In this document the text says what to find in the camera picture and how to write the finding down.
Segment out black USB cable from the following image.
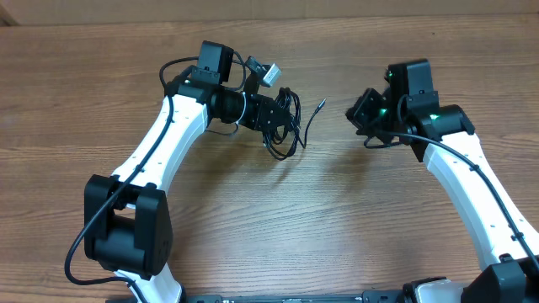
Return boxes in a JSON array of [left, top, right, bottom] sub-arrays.
[[261, 87, 302, 162]]

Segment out thin black cable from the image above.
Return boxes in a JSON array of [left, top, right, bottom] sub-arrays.
[[301, 98, 328, 149]]

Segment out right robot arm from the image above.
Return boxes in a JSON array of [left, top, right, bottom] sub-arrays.
[[345, 59, 538, 303]]

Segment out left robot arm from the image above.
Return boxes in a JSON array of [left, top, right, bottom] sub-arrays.
[[73, 41, 291, 302]]

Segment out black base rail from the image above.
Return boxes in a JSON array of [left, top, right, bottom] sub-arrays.
[[180, 289, 464, 303]]

